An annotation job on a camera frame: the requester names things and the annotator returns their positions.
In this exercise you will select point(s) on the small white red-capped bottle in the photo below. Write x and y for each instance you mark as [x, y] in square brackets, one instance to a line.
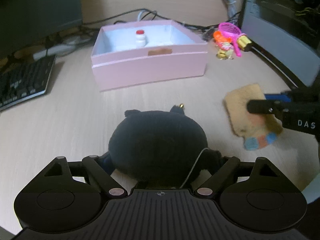
[141, 38]

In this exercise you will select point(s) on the orange toy piece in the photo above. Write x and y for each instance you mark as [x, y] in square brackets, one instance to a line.
[219, 38]

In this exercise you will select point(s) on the tan plush paw toy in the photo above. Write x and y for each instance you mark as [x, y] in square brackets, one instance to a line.
[257, 130]

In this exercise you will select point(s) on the pink toy net scoop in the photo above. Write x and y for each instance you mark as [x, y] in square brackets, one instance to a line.
[230, 30]

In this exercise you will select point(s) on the white power strip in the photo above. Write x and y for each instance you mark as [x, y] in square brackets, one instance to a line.
[68, 45]

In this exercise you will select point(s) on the black plush cat toy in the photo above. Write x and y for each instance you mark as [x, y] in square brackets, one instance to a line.
[159, 148]

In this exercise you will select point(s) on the brown wrapped candy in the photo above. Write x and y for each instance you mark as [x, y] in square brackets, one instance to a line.
[208, 34]

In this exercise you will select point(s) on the small yellow toy figures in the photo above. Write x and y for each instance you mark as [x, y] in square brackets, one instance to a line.
[225, 51]

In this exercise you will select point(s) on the yellow toy cupcake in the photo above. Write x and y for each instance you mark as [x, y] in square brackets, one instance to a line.
[244, 43]

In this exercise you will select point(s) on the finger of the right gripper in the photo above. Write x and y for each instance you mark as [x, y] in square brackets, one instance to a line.
[266, 107]
[282, 97]

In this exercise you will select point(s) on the pink cardboard box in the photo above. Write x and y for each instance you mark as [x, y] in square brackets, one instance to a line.
[172, 52]

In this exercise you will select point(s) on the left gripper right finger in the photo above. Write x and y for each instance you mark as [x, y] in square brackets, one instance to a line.
[228, 173]

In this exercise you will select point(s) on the black computer case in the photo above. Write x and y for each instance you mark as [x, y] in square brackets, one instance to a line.
[286, 33]

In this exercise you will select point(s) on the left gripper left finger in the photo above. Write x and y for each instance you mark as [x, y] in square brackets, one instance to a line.
[89, 177]

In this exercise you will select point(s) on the dark monitor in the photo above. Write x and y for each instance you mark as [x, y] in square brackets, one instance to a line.
[26, 21]

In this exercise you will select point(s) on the black keyboard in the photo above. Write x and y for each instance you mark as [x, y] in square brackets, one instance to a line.
[26, 81]

